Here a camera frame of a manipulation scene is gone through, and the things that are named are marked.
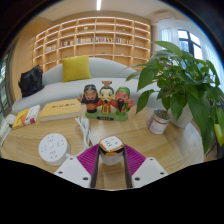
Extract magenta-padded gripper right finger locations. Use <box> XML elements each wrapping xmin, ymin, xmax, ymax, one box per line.
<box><xmin>123</xmin><ymin>143</ymin><xmax>169</xmax><ymax>189</ymax></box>

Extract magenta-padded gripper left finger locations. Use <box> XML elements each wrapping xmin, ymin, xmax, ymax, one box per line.
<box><xmin>53</xmin><ymin>143</ymin><xmax>101</xmax><ymax>189</ymax></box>

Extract white cube charger gold band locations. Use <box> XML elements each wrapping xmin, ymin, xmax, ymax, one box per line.
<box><xmin>98</xmin><ymin>135</ymin><xmax>126</xmax><ymax>167</ymax></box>

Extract white round power strip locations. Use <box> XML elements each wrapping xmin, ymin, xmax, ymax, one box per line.
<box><xmin>38</xmin><ymin>132</ymin><xmax>71</xmax><ymax>167</ymax></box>

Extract small white pink-labelled pot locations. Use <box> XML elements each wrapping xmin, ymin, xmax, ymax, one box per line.
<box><xmin>147</xmin><ymin>108</ymin><xmax>171</xmax><ymax>135</ymax></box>

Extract large yellow book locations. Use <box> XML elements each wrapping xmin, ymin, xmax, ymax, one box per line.
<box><xmin>38</xmin><ymin>98</ymin><xmax>83</xmax><ymax>122</ymax></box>

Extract yellow and white book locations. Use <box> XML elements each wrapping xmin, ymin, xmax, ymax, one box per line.
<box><xmin>12</xmin><ymin>104</ymin><xmax>41</xmax><ymax>130</ymax></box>

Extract three-figure cartoon figurine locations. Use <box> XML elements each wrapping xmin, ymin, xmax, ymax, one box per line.
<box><xmin>77</xmin><ymin>80</ymin><xmax>135</xmax><ymax>122</ymax></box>

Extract open illustrated book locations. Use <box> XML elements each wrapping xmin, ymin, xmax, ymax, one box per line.
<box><xmin>0</xmin><ymin>113</ymin><xmax>18</xmax><ymax>146</ymax></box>

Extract grey curved sofa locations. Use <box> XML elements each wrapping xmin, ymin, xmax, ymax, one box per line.
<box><xmin>11</xmin><ymin>57</ymin><xmax>164</xmax><ymax>116</ymax></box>

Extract green potted plant white pot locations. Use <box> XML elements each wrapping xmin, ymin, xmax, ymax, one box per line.
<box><xmin>125</xmin><ymin>40</ymin><xmax>224</xmax><ymax>155</ymax></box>

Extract black bag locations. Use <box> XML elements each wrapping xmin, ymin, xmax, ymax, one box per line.
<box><xmin>18</xmin><ymin>64</ymin><xmax>45</xmax><ymax>98</ymax></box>

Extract yellow cushion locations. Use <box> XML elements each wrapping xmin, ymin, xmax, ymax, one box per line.
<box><xmin>61</xmin><ymin>54</ymin><xmax>93</xmax><ymax>83</ymax></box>

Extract white sheer curtain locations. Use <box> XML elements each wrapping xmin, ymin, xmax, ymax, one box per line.
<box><xmin>160</xmin><ymin>26</ymin><xmax>181</xmax><ymax>51</ymax></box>
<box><xmin>199</xmin><ymin>39</ymin><xmax>224</xmax><ymax>92</ymax></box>

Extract black-framed window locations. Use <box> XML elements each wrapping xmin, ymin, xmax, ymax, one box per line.
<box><xmin>177</xmin><ymin>29</ymin><xmax>204</xmax><ymax>62</ymax></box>

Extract white air conditioner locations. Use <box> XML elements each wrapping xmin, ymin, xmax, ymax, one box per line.
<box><xmin>154</xmin><ymin>11</ymin><xmax>177</xmax><ymax>23</ymax></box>

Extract white power cable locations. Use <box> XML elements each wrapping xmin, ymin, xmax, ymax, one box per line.
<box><xmin>68</xmin><ymin>116</ymin><xmax>98</xmax><ymax>158</ymax></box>

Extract glass door dark frame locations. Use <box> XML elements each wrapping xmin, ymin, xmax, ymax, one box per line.
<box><xmin>0</xmin><ymin>49</ymin><xmax>14</xmax><ymax>118</ymax></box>

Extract wooden wall shelf unit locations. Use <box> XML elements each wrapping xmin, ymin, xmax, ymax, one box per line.
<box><xmin>32</xmin><ymin>16</ymin><xmax>152</xmax><ymax>74</ymax></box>

